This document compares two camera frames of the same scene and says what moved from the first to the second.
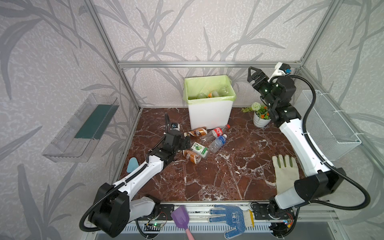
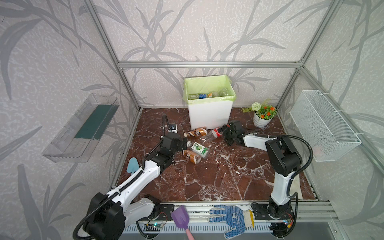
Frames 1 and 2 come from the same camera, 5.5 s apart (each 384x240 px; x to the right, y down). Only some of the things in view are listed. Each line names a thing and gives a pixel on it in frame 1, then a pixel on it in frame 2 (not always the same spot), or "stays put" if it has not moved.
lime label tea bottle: [200, 150] stays put
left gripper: [172, 132] stays put
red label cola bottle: [207, 137] stays put
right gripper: [261, 81] → [229, 133]
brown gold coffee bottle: [197, 132] stays put
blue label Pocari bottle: [217, 143] → [193, 96]
